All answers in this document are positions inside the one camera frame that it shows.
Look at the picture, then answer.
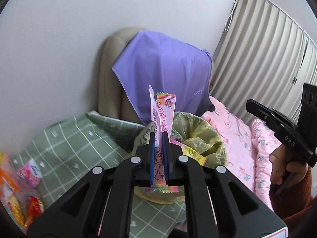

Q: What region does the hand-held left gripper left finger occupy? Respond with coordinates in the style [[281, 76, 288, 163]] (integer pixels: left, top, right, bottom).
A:
[[26, 131, 155, 238]]

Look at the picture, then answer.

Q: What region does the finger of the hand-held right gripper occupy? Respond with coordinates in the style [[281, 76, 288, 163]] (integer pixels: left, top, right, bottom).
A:
[[246, 99, 276, 130]]

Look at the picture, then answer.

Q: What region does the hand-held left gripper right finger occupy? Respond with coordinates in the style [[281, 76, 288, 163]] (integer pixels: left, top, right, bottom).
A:
[[162, 131, 288, 238]]

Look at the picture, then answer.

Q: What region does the bin with yellowish green bag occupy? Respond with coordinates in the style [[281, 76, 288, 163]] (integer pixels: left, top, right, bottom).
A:
[[134, 111, 228, 204]]

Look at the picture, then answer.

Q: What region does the pink candy stick packet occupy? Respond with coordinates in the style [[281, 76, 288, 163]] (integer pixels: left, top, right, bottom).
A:
[[145, 92, 179, 194], [148, 84, 157, 132]]

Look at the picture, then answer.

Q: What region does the red snack packet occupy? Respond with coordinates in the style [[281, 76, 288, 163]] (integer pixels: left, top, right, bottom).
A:
[[26, 195, 45, 226]]

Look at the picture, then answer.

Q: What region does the orange snack bag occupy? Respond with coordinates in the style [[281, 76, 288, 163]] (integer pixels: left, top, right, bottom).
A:
[[0, 154, 20, 204]]

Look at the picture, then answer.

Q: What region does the person's right forearm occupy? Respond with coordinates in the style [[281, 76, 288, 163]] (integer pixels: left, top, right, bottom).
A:
[[269, 165, 317, 226]]

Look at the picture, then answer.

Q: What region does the person's right hand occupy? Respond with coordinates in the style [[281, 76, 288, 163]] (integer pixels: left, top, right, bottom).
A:
[[269, 144, 310, 186]]

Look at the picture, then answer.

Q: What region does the pink floral quilt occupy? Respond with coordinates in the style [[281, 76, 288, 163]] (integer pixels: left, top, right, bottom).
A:
[[200, 95, 285, 214]]

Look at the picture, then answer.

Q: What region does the beige pleated curtain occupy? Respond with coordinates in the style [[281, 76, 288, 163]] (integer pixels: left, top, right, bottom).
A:
[[210, 0, 317, 129]]

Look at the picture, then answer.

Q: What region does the green checkered cloth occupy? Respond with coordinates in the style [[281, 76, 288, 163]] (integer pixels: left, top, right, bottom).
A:
[[11, 110, 187, 238]]

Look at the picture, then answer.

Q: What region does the purple towel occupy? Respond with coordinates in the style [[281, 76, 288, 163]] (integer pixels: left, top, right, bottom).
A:
[[112, 30, 216, 127]]

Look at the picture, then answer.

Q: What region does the beige chair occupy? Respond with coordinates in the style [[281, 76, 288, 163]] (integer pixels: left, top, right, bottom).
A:
[[98, 27, 149, 125]]

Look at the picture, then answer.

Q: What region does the yellow snack packet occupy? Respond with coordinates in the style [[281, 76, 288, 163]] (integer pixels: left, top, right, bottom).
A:
[[7, 196, 27, 229]]

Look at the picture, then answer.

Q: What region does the white cable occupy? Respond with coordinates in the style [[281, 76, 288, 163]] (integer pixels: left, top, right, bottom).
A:
[[224, 0, 240, 32]]

